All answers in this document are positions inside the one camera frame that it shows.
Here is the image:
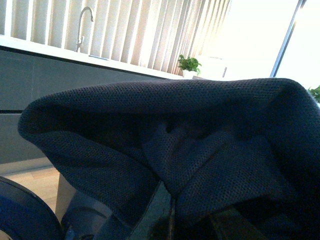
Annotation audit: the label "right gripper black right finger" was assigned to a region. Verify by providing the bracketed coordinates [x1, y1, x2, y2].
[208, 209, 268, 240]

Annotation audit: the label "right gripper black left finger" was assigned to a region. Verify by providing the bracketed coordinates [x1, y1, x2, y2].
[129, 182, 175, 240]

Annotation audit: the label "dark navy knit garment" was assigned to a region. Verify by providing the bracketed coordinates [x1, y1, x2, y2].
[18, 78, 320, 240]

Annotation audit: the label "washing machine glass door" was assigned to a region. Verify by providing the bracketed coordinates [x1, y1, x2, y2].
[0, 177, 130, 240]

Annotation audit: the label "green potted plant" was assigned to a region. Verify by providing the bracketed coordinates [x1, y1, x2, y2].
[178, 54, 202, 79]

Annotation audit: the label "white vertical blinds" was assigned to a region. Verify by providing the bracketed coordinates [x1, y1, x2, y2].
[0, 0, 232, 74]

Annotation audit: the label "chrome kitchen faucet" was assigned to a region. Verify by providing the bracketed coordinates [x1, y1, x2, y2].
[75, 6, 95, 53]

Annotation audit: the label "dark grey counter cabinet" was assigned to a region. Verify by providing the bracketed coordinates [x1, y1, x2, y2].
[0, 35, 176, 175]

